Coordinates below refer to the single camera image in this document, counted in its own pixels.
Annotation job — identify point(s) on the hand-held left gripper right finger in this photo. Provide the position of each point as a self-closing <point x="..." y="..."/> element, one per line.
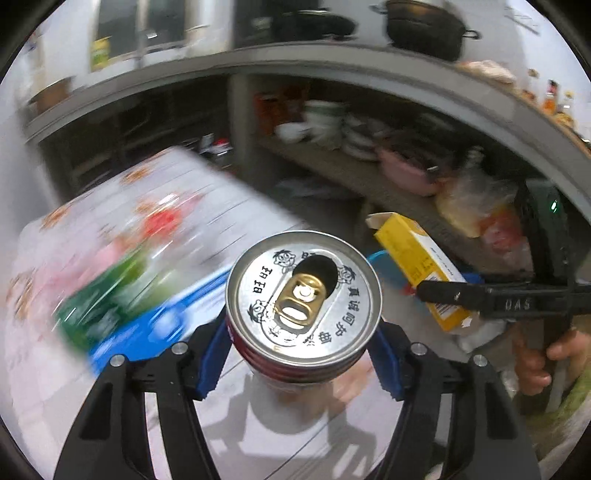
<point x="385" y="364"/>

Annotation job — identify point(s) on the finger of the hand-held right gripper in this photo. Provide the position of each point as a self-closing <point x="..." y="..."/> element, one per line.
<point x="448" y="293"/>
<point x="473" y="278"/>

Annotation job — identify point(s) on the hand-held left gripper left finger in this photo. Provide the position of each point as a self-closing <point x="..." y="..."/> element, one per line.
<point x="212" y="364"/>

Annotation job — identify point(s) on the yellow white medicine box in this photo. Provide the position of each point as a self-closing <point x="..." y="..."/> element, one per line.
<point x="411" y="249"/>

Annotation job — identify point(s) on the blue white toothpaste box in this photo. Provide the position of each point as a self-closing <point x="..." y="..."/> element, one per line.
<point x="152" y="323"/>

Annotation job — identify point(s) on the blue plastic basket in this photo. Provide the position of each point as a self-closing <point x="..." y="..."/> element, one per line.
<point x="381" y="261"/>

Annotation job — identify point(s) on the red drink can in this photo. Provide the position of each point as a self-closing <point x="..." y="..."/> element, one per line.
<point x="304" y="295"/>

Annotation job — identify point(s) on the red packet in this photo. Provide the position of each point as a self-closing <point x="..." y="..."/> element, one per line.
<point x="161" y="221"/>

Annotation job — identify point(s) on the person's right hand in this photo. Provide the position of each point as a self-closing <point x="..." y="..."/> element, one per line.
<point x="531" y="369"/>

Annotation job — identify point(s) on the plastic bag with yellow food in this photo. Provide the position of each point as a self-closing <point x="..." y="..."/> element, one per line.
<point x="480" y="203"/>

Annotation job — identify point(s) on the pink plastic basin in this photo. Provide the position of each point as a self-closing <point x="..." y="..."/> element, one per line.
<point x="406" y="173"/>

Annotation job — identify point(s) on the orange sauce bottle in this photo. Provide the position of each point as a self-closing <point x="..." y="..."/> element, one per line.
<point x="549" y="97"/>

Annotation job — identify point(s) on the perforated grey shelf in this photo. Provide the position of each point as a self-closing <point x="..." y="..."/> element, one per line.
<point x="351" y="180"/>

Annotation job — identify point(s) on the table with floral tablecloth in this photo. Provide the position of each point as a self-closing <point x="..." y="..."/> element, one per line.
<point x="46" y="369"/>

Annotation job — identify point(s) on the green fluffy mat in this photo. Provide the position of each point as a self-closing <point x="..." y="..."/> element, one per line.
<point x="572" y="415"/>

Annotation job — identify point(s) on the stack of white plates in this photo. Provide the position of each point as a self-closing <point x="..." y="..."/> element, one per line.
<point x="360" y="138"/>

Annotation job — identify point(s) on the stack of white bowls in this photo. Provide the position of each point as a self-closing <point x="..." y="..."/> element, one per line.
<point x="323" y="117"/>

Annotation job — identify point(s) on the small white bowl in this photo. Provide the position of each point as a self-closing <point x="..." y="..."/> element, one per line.
<point x="293" y="131"/>

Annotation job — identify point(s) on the black cooking pot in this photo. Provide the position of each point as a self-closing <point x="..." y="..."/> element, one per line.
<point x="425" y="32"/>

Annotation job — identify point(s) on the red orange packages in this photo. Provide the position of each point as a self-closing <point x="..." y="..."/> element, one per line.
<point x="268" y="108"/>

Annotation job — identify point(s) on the grey concrete counter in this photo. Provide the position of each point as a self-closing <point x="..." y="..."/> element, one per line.
<point x="323" y="62"/>

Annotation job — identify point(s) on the brown clay pot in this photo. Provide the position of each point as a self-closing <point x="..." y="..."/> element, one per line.
<point x="53" y="94"/>

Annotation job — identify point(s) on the yellow green carton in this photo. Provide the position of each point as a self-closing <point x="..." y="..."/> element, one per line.
<point x="99" y="53"/>

